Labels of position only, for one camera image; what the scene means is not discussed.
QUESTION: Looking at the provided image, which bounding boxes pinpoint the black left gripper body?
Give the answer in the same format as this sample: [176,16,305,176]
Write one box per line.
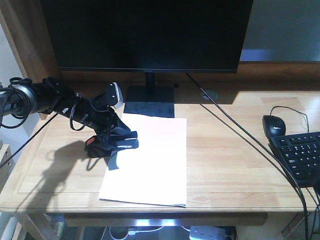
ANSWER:
[56,94,123,134]

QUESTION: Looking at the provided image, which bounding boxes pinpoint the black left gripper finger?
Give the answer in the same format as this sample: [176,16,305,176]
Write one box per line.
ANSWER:
[92,133,117,158]
[111,117,138,140]

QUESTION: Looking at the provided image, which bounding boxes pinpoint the black stapler with orange label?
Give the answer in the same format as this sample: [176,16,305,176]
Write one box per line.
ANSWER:
[84,130,140,159]

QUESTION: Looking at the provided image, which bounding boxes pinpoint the white paper sheets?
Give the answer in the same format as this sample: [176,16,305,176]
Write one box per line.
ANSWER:
[99,113,187,207]

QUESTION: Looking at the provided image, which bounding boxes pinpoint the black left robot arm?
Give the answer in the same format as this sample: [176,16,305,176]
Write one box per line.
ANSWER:
[0,77,139,158]

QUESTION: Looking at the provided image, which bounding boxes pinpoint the round grey desk grommet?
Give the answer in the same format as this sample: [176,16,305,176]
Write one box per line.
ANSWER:
[201,91,219,101]

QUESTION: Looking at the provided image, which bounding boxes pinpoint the wooden desk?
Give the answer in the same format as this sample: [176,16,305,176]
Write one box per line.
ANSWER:
[0,0,320,240]

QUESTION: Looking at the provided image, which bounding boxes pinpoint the white power strip under desk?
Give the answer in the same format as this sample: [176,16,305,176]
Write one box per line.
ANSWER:
[189,226,227,240]

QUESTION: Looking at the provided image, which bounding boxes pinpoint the black monitor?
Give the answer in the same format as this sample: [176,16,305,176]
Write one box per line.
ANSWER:
[40,0,253,118]

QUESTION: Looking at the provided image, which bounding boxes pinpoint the black computer mouse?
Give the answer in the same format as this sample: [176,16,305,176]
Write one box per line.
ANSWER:
[262,115,286,139]

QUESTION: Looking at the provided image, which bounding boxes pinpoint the black keyboard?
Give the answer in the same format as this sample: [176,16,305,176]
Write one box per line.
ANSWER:
[269,131,320,188]

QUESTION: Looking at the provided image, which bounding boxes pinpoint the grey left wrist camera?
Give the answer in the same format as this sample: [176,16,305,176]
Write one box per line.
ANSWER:
[104,82,124,109]

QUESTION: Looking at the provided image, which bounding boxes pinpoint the black monitor cable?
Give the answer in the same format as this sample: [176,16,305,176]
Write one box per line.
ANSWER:
[185,72,311,240]

